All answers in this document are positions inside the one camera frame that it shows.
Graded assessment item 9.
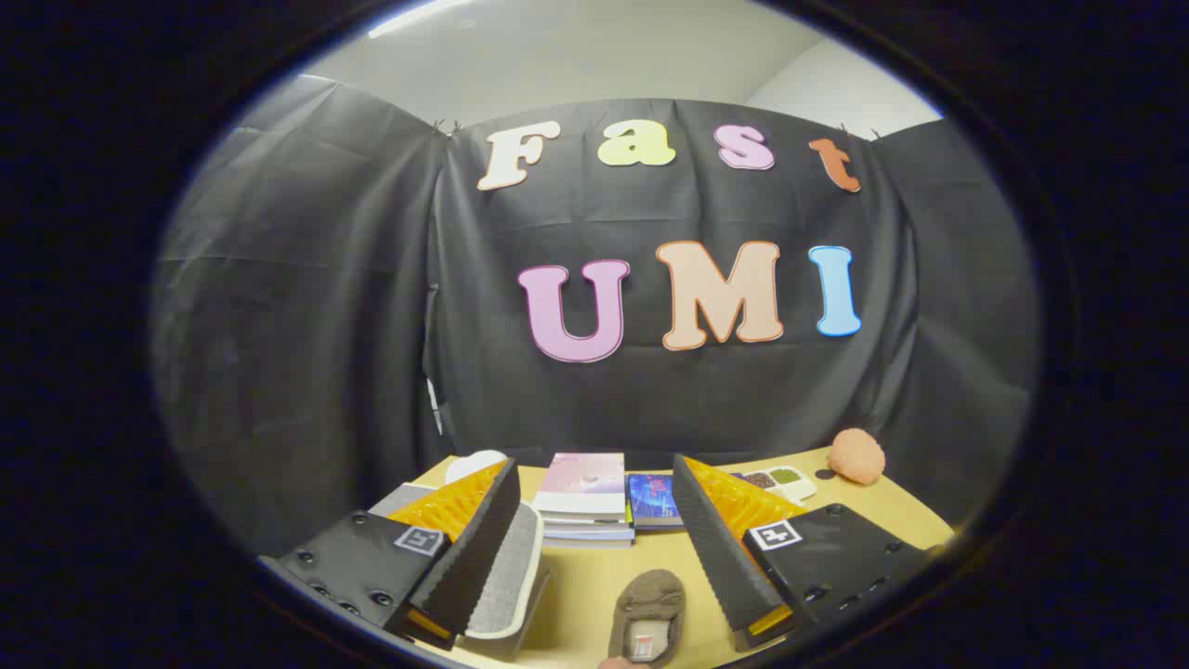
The dark blue cover book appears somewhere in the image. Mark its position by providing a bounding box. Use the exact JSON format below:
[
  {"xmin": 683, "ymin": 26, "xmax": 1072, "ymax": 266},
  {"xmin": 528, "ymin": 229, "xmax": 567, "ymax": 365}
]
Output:
[{"xmin": 626, "ymin": 472, "xmax": 686, "ymax": 531}]

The pink cover book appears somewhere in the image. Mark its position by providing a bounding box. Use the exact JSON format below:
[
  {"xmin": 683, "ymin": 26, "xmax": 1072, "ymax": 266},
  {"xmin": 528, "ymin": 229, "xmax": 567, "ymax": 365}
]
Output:
[{"xmin": 532, "ymin": 452, "xmax": 629, "ymax": 523}]

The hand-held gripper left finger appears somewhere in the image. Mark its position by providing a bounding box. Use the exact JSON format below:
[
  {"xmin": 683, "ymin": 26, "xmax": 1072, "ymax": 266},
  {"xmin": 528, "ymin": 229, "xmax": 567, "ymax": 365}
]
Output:
[{"xmin": 263, "ymin": 457, "xmax": 523, "ymax": 651}]

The black backdrop cloth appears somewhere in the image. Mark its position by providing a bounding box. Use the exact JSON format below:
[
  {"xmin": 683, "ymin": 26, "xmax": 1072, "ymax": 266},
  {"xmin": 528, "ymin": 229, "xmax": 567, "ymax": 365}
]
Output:
[{"xmin": 151, "ymin": 74, "xmax": 1041, "ymax": 558}]

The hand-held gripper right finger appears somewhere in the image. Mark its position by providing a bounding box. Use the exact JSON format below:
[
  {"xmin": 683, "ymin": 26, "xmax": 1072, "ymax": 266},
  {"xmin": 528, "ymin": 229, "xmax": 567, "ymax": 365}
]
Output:
[{"xmin": 671, "ymin": 453, "xmax": 933, "ymax": 652}]

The white compartment tray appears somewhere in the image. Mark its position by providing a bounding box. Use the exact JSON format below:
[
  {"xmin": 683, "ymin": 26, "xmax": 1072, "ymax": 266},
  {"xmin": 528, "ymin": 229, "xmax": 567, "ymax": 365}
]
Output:
[{"xmin": 741, "ymin": 466, "xmax": 818, "ymax": 504}]

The pale blue book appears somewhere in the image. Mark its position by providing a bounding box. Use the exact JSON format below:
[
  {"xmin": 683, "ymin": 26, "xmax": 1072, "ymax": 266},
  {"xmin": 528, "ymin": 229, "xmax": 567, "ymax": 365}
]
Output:
[{"xmin": 539, "ymin": 516, "xmax": 637, "ymax": 550}]

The white round object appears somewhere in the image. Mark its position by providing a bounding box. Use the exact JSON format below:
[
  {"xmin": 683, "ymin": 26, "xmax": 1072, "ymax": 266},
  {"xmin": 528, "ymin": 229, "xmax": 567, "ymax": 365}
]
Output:
[{"xmin": 445, "ymin": 450, "xmax": 509, "ymax": 485}]

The brown plush shoe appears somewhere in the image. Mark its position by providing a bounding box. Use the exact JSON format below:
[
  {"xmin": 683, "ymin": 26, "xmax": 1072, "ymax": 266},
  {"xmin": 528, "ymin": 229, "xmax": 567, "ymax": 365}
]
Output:
[{"xmin": 608, "ymin": 569, "xmax": 687, "ymax": 666}]

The orange plush toy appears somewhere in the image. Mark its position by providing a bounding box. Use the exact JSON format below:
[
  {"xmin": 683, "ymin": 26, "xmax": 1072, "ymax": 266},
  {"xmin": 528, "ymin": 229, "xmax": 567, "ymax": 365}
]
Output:
[{"xmin": 828, "ymin": 427, "xmax": 887, "ymax": 487}]

